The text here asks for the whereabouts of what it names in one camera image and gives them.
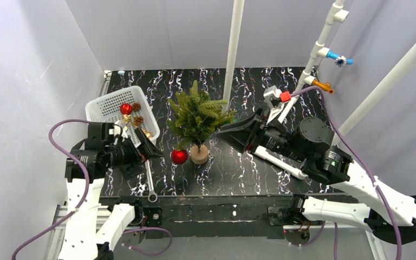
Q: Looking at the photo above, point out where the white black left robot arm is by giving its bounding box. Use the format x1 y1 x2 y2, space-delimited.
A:
58 122 163 259

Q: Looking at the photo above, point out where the red bauble ornament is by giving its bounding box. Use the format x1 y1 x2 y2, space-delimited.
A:
120 103 133 115
171 149 189 165

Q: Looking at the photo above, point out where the white plastic basket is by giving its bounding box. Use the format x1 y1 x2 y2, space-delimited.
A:
85 86 160 146

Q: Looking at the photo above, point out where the small green christmas tree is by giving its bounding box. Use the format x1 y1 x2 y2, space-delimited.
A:
167 80 234 165

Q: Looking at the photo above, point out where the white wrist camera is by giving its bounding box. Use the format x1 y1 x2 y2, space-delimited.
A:
263 86 298 125
109 120 129 139

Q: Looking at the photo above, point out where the white PVC pipe frame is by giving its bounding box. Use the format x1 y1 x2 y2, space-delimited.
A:
222 0 416 180

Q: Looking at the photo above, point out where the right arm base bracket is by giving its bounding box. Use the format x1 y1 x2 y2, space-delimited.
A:
265 207 311 246

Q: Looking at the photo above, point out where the black front mounting rail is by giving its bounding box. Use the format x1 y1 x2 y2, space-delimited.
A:
100 194 304 240

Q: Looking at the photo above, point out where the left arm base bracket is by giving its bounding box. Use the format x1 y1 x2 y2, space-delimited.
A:
120 196 164 246

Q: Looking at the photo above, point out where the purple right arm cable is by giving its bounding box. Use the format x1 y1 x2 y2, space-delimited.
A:
290 85 403 260

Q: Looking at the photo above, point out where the brown pine cone ornament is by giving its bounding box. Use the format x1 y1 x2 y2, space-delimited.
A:
131 102 141 112

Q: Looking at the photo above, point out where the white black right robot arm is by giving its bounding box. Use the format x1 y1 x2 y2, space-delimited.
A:
217 108 416 245

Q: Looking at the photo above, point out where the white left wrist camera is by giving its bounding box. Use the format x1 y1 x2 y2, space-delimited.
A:
109 120 129 139

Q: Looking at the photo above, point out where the silver combination wrench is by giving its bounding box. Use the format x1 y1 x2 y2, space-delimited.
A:
145 160 158 203

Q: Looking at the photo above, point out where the blue tap valve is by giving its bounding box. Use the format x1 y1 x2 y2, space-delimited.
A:
326 51 354 67

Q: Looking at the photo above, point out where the gold bell ornament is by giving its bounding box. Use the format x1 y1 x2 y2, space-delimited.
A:
142 129 153 139

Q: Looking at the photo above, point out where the orange brass tap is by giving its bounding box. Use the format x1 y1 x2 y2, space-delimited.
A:
311 80 334 94

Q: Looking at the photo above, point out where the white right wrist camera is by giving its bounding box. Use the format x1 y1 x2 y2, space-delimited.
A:
263 86 298 125

